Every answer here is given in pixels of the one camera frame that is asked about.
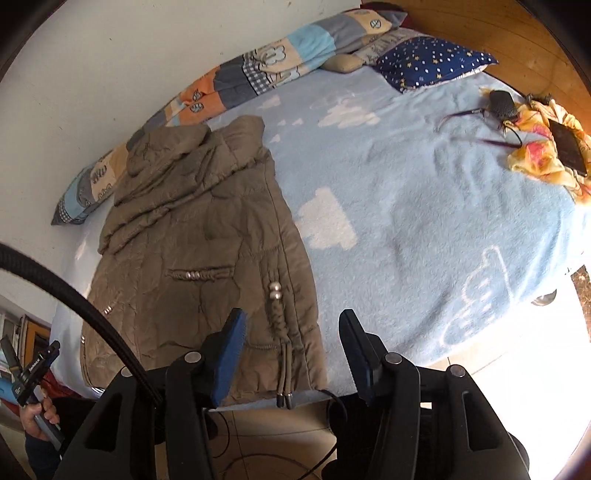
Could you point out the brown quilted jacket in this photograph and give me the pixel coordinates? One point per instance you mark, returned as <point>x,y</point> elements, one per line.
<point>194,230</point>

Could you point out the person's left forearm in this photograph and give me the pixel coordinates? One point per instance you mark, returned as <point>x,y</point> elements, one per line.
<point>41,457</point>

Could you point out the light blue fleece blanket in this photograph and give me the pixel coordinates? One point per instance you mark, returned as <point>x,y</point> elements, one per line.
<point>415,207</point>

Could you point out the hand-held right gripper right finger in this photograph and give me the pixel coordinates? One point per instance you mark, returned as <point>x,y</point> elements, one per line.
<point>358,360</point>

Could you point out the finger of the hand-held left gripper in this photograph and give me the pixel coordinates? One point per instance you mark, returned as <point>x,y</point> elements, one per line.
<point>10,357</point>
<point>53,353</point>

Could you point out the purple-framed eyeglasses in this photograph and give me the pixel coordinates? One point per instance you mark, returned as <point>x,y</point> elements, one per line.
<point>496,144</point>

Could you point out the small beige pillow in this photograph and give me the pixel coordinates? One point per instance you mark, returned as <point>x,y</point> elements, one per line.
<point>341,63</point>

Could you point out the wooden headboard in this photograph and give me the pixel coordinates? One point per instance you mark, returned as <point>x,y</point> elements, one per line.
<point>485,23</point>

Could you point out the wooden shelf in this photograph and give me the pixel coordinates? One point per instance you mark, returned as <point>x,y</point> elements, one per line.
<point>25,332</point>

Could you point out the dark flat phone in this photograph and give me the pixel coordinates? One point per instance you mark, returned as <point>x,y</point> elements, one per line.
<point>568,147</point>

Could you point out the navy star-print pillow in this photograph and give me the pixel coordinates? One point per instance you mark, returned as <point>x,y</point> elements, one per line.
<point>429,62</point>

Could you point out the black patterned glasses case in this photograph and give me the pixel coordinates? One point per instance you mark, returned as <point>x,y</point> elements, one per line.
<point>502,105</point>

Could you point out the person's left hand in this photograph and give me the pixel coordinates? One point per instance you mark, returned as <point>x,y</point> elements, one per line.
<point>32,422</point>

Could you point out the white leaf-print pillow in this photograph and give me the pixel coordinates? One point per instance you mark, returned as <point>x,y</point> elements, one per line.
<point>388,46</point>

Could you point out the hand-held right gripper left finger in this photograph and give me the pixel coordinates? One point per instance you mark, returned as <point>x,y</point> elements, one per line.
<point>228,357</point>

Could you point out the red plastic bag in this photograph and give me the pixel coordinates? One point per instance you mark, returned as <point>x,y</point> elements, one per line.
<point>64,390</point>

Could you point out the yellow floral scarf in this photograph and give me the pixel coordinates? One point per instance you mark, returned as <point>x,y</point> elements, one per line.
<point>535,152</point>

